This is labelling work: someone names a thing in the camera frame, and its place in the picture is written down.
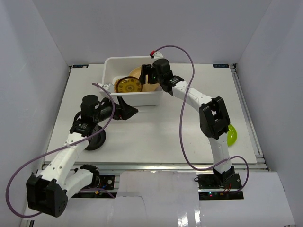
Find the green round plate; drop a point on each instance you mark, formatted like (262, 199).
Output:
(232, 135)

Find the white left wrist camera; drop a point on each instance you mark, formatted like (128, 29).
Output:
(109, 87)

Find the amber patterned glass plate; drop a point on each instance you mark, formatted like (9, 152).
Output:
(128, 84)

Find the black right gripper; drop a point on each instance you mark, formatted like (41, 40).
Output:
(147, 69)

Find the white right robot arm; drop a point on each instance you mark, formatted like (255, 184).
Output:
(214, 120)

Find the white plastic bin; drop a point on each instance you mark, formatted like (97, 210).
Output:
(131, 66)

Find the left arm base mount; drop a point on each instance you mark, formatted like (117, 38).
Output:
(102, 186)

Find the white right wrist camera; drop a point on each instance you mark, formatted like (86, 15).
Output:
(155, 55)

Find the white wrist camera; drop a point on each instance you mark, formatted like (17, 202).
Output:
(155, 55)
(109, 87)

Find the black round plate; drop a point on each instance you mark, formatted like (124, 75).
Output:
(96, 141)

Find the woven bamboo round plate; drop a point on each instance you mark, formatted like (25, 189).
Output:
(116, 79)

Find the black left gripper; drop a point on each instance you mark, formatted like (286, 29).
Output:
(119, 109)

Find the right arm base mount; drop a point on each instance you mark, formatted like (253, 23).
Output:
(210, 189)

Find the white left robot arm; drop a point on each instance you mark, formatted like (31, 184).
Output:
(49, 191)

